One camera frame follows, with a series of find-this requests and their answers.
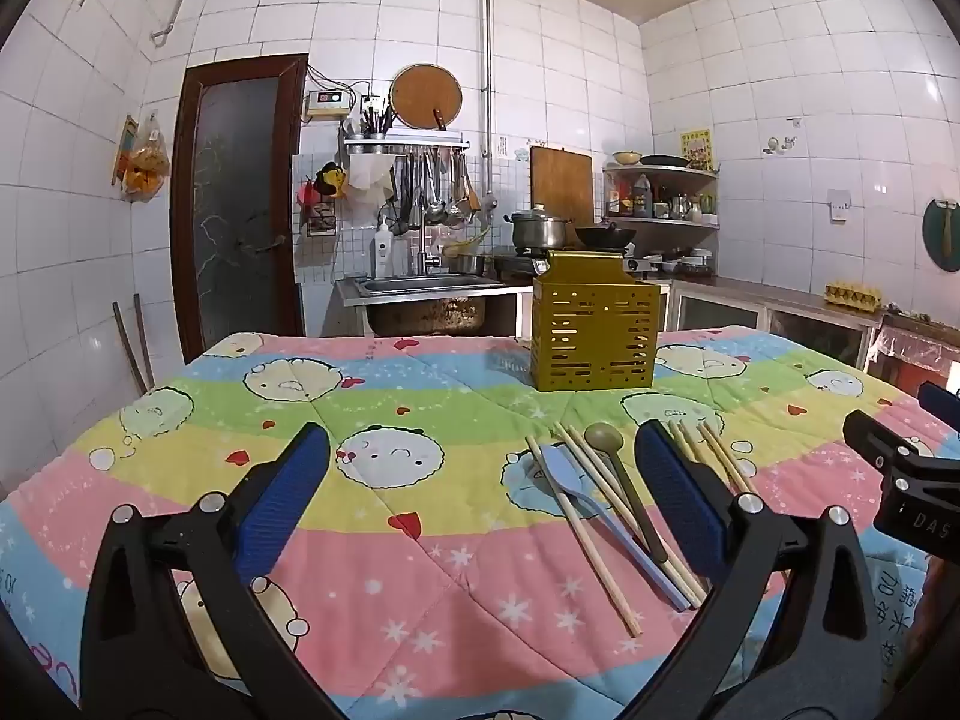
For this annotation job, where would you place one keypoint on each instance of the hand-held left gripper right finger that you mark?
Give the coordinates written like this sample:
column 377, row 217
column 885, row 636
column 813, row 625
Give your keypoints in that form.
column 679, row 495

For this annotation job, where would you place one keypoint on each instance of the corner wall shelf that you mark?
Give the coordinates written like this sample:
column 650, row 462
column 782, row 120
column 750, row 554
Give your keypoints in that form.
column 660, row 195

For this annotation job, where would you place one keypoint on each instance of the olive brown spoon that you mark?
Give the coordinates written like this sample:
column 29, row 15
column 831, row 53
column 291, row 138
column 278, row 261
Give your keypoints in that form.
column 602, row 437

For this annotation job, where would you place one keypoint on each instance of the white soap bottle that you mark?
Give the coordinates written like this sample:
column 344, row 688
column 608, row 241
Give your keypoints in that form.
column 382, row 249

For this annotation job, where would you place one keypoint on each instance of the dark sauce bottle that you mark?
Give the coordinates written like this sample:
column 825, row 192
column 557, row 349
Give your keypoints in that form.
column 641, row 195

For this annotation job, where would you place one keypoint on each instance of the row of hanging kitchen utensils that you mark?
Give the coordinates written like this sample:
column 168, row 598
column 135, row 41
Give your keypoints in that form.
column 435, row 191

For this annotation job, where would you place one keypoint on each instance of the round wooden cutting board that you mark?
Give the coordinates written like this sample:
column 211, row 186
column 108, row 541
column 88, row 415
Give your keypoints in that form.
column 426, row 96

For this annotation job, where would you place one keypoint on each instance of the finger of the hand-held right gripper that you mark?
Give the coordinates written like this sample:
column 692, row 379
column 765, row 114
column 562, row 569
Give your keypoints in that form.
column 939, row 401
column 881, row 442

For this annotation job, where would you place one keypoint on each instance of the person's right forearm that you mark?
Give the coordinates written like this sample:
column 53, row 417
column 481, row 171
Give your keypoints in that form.
column 946, row 607

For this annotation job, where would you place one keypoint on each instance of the gas stove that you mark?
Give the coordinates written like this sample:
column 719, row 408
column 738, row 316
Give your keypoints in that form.
column 559, row 264

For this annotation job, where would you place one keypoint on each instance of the brown door with cracked glass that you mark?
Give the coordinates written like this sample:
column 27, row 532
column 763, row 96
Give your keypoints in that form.
column 232, row 202

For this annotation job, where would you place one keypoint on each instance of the yellow egg carton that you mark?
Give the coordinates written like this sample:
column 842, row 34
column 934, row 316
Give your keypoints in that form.
column 855, row 294

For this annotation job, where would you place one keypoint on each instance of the steel cooking pot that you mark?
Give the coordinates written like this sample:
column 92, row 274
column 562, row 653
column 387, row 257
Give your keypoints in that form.
column 538, row 229

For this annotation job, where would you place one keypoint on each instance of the wooden stick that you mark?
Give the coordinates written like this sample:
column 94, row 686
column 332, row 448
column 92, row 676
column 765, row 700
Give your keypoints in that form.
column 144, row 341
column 129, row 349

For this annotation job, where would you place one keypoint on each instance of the white wall pipe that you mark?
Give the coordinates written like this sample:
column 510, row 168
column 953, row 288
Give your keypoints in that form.
column 487, row 90

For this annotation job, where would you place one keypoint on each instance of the plastic bag of oranges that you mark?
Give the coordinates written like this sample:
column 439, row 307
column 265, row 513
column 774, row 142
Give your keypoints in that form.
column 146, row 165

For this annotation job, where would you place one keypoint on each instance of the steel kitchen sink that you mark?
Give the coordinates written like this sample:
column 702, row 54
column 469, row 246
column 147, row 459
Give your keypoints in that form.
column 420, row 300

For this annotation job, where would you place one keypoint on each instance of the colourful cartoon printed blanket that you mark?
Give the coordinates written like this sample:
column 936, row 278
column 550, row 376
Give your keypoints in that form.
column 450, row 540

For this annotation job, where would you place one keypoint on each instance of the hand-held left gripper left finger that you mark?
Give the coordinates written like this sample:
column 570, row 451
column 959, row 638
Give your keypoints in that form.
column 289, row 495

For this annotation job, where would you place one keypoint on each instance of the yellow wall poster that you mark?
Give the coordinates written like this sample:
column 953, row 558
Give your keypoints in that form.
column 696, row 150

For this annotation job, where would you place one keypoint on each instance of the black wok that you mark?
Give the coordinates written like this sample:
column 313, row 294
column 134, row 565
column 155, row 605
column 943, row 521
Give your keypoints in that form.
column 604, row 235

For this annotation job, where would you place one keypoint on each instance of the rectangular wooden cutting board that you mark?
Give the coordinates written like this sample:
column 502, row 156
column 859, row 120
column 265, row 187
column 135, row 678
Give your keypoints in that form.
column 561, row 184

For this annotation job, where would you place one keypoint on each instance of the yellow perforated utensil holder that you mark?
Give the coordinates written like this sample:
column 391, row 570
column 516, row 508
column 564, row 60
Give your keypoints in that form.
column 592, row 330

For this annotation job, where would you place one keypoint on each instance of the metal wall utensil rack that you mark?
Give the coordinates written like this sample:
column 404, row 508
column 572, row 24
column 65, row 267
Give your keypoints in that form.
column 405, row 142

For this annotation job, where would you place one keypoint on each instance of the pink plastic cloth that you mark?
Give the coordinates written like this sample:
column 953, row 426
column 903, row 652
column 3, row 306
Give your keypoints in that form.
column 919, row 341

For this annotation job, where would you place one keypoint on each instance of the white wall control box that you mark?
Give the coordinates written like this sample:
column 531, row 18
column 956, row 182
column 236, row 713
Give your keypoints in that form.
column 328, row 103

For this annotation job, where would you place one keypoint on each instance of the kitchen counter cabinet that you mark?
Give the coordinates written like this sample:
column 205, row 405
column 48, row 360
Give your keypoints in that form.
column 772, row 311

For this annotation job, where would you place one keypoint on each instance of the steel faucet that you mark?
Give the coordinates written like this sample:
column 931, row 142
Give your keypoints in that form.
column 429, row 255

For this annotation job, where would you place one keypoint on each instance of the dark green round board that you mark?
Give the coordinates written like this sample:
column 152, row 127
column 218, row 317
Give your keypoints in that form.
column 941, row 234

